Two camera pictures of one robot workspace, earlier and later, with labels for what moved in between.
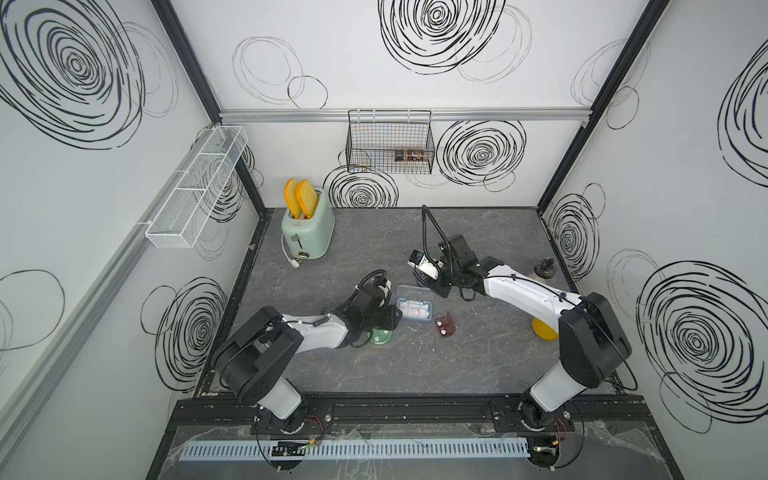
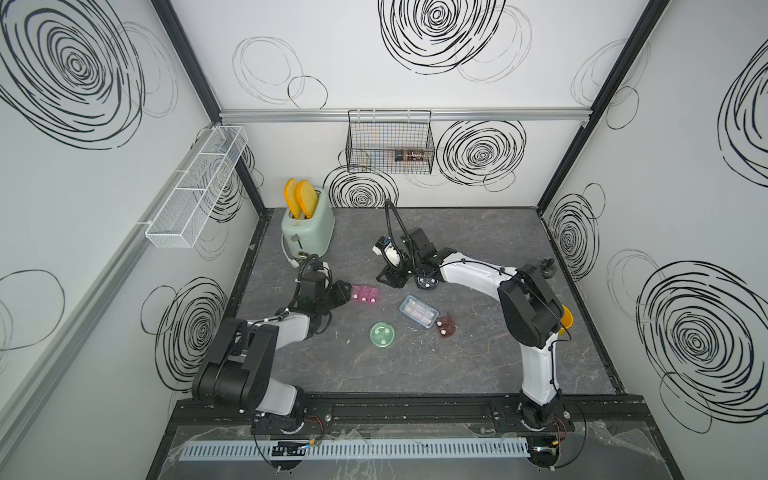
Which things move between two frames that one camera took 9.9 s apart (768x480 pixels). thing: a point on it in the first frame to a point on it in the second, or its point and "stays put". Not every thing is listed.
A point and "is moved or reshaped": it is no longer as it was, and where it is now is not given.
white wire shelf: x=182 y=214 stays put
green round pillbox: x=381 y=336 stays put
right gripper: x=434 y=286 to x=392 y=279
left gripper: x=390 y=320 to x=339 y=292
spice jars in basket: x=410 y=156 stays put
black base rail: x=228 y=413 stays put
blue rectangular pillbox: x=416 y=303 is moved or reshaped
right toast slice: x=307 y=198 stays put
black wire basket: x=390 y=141 stays put
